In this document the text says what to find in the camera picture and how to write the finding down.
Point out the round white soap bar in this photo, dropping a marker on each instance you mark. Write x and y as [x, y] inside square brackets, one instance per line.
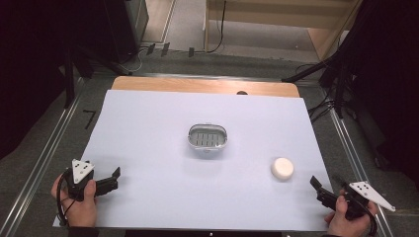
[282, 168]

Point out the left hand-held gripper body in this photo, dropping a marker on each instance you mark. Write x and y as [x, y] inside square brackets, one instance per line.
[80, 180]

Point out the grey slotted soap dish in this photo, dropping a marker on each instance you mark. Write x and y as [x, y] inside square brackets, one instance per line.
[207, 137]

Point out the black cabinet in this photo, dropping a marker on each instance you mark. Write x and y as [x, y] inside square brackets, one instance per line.
[123, 29]

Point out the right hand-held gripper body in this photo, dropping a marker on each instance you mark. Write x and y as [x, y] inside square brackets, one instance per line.
[359, 197]

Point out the white table sheet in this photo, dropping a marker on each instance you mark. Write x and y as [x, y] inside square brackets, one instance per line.
[204, 191]

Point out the black curtain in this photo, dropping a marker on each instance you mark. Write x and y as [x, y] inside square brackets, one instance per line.
[29, 72]
[388, 82]

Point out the person's right hand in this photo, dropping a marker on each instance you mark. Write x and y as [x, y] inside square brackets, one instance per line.
[346, 223]

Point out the metal floor rail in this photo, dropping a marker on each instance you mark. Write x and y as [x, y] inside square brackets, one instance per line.
[354, 154]
[39, 158]

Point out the person's left hand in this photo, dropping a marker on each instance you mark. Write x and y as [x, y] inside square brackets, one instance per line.
[78, 210]

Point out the light wooden shelf unit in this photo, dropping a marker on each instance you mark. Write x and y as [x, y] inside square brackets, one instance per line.
[273, 18]

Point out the black metal stand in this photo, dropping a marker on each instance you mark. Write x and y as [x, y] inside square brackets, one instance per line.
[69, 79]

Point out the black stand leg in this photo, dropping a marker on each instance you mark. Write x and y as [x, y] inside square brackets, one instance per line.
[309, 71]

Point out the wooden table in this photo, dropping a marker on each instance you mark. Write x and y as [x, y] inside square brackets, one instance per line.
[184, 85]

